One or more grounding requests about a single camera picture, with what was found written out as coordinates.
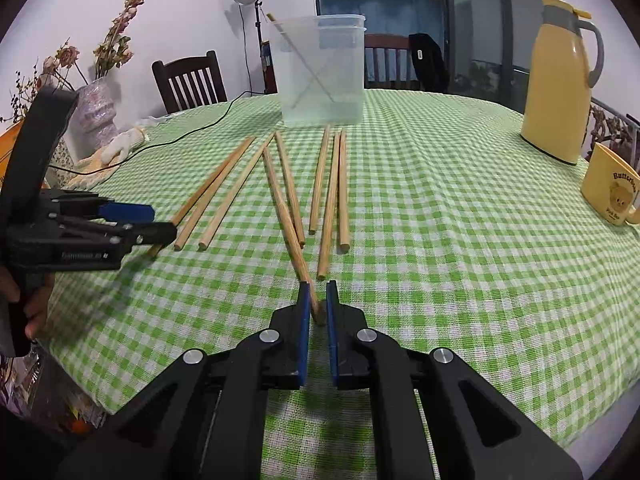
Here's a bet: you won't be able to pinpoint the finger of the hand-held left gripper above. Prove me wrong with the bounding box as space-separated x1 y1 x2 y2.
47 191 156 225
55 215 179 257

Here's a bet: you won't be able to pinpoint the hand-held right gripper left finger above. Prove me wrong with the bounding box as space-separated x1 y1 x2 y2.
52 281 313 480

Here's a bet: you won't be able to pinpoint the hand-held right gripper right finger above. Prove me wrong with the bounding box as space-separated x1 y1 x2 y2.
326 280 585 480

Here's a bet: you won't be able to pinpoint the single wooden chopstick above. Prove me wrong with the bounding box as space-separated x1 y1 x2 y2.
262 146 322 327
266 13 336 105
288 61 332 109

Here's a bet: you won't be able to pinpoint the set of wooden chopsticks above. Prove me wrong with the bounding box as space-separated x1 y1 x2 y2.
148 126 351 282

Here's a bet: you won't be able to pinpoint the clear plastic container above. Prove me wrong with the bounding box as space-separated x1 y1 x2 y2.
268 14 367 129

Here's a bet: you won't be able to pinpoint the person's left hand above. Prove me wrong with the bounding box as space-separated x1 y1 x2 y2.
0 264 55 342

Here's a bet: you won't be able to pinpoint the orange cardboard box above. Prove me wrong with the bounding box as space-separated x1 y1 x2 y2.
0 119 28 161

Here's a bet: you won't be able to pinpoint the patterned glass vase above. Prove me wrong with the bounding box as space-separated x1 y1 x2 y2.
47 132 76 188

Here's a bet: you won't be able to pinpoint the white work glove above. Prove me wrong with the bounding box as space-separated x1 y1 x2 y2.
102 128 151 165

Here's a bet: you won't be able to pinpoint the dried dark twig bunch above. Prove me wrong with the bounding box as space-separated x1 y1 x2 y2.
0 57 51 126

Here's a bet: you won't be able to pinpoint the silver pink wrapped vase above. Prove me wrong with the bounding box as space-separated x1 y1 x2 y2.
75 79 121 150

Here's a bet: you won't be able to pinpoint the dried pink rose stems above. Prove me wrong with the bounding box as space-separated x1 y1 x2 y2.
42 45 90 87

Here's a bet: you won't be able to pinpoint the dark wooden chair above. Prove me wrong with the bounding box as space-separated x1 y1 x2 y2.
151 50 228 115
364 34 421 91

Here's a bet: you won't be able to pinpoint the tall dried flower bouquet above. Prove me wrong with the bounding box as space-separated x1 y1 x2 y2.
92 0 146 81

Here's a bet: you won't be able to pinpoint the red black box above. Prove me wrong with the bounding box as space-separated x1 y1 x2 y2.
260 40 278 95

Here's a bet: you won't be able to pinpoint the black bag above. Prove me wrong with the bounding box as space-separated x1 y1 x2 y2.
408 33 451 93

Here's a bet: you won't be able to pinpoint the yellow bear print mug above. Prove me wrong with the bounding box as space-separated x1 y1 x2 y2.
580 141 640 226

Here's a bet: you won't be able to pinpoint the yellow thermos jug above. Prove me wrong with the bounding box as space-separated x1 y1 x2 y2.
520 0 606 165

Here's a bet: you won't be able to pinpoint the floral patterned seat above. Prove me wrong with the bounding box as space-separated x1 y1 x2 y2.
582 97 640 171

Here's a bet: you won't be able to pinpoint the glass balcony door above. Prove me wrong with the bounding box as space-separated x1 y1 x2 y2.
310 0 556 106

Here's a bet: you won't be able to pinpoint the black power cable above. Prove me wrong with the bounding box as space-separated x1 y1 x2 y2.
47 2 253 173

